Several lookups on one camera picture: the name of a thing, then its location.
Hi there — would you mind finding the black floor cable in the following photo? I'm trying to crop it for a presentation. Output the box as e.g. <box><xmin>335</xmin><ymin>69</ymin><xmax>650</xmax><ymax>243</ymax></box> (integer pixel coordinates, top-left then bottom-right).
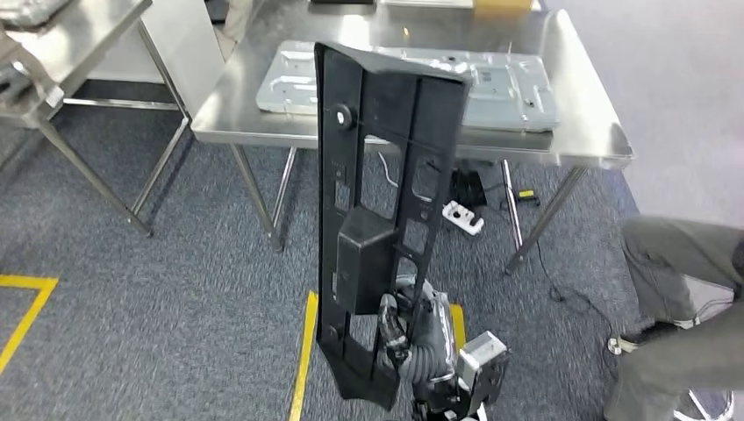
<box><xmin>533</xmin><ymin>238</ymin><xmax>620</xmax><ymax>350</ymax></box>

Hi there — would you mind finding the white power strip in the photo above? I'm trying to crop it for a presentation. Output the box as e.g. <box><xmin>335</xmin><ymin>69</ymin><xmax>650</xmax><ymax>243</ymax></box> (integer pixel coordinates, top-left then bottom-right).
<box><xmin>441</xmin><ymin>199</ymin><xmax>486</xmax><ymax>237</ymax></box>

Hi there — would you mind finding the grey metal sheet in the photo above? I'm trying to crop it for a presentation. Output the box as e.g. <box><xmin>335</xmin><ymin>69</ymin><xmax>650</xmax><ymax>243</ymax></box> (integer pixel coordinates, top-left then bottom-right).
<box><xmin>0</xmin><ymin>0</ymin><xmax>72</xmax><ymax>28</ymax></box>

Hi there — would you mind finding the stainless steel table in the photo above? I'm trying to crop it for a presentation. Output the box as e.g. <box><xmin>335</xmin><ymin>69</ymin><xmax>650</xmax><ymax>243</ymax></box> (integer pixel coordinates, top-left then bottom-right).
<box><xmin>0</xmin><ymin>0</ymin><xmax>193</xmax><ymax>237</ymax></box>

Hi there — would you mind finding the tan cardboard box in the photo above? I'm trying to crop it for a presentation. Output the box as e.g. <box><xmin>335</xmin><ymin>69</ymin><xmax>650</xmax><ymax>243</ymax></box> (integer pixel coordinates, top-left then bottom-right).
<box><xmin>472</xmin><ymin>0</ymin><xmax>534</xmax><ymax>16</ymax></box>

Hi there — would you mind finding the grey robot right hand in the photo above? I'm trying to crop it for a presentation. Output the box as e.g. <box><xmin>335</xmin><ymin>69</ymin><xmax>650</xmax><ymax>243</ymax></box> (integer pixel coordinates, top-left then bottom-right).
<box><xmin>377</xmin><ymin>280</ymin><xmax>454</xmax><ymax>368</ymax></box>

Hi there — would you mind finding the grey metal part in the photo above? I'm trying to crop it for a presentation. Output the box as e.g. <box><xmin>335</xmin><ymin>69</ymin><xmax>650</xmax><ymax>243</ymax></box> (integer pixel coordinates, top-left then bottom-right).
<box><xmin>0</xmin><ymin>29</ymin><xmax>66</xmax><ymax>125</ymax></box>

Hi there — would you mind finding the person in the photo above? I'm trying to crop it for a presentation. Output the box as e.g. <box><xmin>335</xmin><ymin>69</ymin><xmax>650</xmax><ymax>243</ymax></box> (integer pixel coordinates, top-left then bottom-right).
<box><xmin>603</xmin><ymin>215</ymin><xmax>744</xmax><ymax>421</ymax></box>

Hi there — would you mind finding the grey stamped metal plate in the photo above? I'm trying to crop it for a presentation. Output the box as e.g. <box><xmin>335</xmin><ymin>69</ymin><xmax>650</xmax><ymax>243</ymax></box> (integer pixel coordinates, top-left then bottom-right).
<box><xmin>255</xmin><ymin>39</ymin><xmax>562</xmax><ymax>133</ymax></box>

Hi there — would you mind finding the stainless steel workbench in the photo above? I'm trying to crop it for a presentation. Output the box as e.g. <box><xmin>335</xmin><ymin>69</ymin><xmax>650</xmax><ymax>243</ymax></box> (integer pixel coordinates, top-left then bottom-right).
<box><xmin>190</xmin><ymin>0</ymin><xmax>636</xmax><ymax>275</ymax></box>

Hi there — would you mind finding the yellow handled tool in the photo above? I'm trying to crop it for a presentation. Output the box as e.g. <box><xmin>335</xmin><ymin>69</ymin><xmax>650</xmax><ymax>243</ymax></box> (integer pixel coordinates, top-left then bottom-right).
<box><xmin>500</xmin><ymin>189</ymin><xmax>541</xmax><ymax>209</ymax></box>

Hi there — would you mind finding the black power adapter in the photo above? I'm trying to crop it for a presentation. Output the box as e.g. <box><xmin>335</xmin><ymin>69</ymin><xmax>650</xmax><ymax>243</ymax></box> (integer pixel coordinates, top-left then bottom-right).
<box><xmin>450</xmin><ymin>167</ymin><xmax>490</xmax><ymax>209</ymax></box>

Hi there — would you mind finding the black plastic panel part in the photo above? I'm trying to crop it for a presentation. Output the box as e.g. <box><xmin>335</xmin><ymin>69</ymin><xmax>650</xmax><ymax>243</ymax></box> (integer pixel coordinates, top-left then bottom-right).
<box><xmin>313</xmin><ymin>40</ymin><xmax>473</xmax><ymax>410</ymax></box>

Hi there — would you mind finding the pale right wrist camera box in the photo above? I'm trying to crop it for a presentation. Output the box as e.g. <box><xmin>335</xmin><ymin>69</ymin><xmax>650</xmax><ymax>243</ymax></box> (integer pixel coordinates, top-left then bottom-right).
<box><xmin>455</xmin><ymin>331</ymin><xmax>511</xmax><ymax>409</ymax></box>

